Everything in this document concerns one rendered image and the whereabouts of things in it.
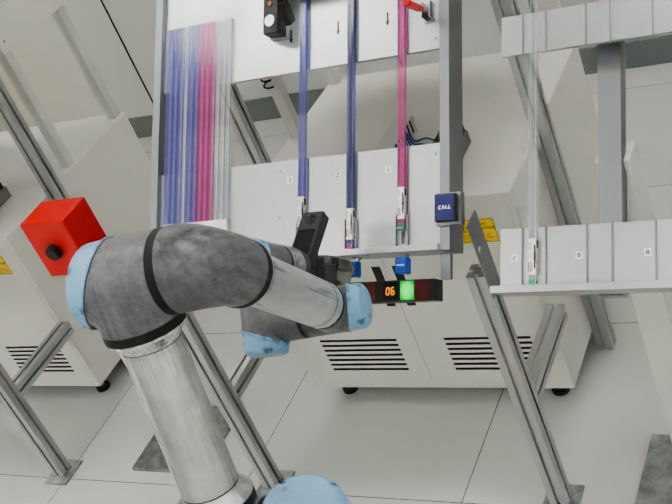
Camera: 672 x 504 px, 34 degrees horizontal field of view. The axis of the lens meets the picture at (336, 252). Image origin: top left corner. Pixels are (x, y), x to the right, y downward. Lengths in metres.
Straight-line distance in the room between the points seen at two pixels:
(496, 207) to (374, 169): 0.33
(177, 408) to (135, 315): 0.15
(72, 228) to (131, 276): 1.24
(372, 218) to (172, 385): 0.72
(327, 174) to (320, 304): 0.57
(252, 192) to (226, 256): 0.85
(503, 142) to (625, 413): 0.68
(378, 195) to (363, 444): 0.88
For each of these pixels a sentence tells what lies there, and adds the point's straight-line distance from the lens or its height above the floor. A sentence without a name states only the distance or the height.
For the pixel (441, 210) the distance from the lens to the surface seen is 1.97.
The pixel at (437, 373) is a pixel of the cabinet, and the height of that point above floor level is 0.11.
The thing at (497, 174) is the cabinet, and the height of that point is 0.62.
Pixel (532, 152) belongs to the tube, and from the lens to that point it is 1.86.
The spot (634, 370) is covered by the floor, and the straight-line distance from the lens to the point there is 2.71.
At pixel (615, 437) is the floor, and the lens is 2.57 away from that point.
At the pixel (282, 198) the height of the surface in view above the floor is 0.80.
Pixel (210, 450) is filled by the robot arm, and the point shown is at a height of 0.88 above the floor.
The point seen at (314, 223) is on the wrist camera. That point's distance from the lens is 1.96.
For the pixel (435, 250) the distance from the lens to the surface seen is 2.00.
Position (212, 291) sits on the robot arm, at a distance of 1.39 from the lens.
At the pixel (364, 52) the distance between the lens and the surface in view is 2.17.
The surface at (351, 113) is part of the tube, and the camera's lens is 2.14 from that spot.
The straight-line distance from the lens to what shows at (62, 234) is 2.65.
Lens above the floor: 1.80
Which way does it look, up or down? 31 degrees down
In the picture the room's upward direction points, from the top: 24 degrees counter-clockwise
